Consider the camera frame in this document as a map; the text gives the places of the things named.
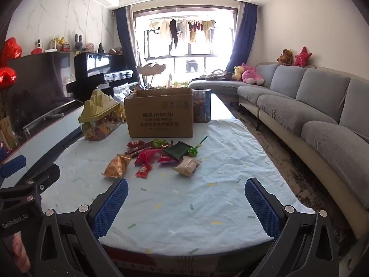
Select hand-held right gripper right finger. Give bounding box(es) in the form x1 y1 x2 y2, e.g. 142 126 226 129
244 177 341 277

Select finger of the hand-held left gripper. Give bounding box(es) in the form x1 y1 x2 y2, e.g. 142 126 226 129
0 154 28 179
0 164 61 205

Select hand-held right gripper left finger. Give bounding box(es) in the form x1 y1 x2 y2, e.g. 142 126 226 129
29 178 129 277

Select orange triangular snack packet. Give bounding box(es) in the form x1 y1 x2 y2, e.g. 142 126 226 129
101 155 132 179

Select small red candy packet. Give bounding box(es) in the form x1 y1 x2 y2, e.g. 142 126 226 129
135 164 152 178

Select red striped stick packets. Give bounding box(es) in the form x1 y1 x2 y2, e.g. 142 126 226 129
123 140 153 157

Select beige snack packet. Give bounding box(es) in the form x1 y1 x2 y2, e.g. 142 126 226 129
172 156 202 177

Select dark green snack packet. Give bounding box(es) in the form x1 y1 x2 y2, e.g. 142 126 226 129
162 141 191 160

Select green lollipop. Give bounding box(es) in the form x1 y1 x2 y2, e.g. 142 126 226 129
188 136 208 156

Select brown cardboard box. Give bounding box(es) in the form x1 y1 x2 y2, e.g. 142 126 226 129
124 88 194 138

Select person's left hand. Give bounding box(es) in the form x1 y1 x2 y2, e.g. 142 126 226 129
11 232 32 273

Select yellow printed bag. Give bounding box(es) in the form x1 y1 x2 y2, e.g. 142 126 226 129
0 115 18 151

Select light blue tablecloth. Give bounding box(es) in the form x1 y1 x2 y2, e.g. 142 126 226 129
43 118 316 259

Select flat screen television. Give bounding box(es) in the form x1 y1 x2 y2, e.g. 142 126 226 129
6 52 76 133

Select red heart balloon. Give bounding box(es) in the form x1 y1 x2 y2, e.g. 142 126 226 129
1 37 23 67
0 67 17 88

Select grey sectional sofa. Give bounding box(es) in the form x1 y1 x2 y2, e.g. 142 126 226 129
189 63 369 237

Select clear plastic nut bag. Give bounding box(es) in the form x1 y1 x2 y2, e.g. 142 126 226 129
114 82 137 99

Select clear round snack jar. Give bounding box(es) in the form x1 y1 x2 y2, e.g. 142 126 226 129
193 89 212 123

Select white and red figurine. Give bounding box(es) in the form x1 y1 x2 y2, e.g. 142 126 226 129
31 39 44 55

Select black upright piano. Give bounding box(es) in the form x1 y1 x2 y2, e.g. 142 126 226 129
73 52 139 99

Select yellow ornament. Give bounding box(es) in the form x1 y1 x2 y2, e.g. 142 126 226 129
46 37 65 52

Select pink plush toy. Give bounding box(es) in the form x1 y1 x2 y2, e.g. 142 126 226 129
241 63 265 85

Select beige handbag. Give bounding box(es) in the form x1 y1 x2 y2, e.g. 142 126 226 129
205 69 233 81

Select brown plush toy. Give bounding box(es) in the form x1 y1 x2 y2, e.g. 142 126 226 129
277 49 295 65

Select pink star cushion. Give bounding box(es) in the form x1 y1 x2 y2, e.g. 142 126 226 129
292 47 312 67

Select blue window curtain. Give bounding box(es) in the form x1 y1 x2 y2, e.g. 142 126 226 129
225 1 258 70
114 6 142 72

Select row of hanging clothes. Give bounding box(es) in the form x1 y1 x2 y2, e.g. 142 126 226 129
147 18 217 49

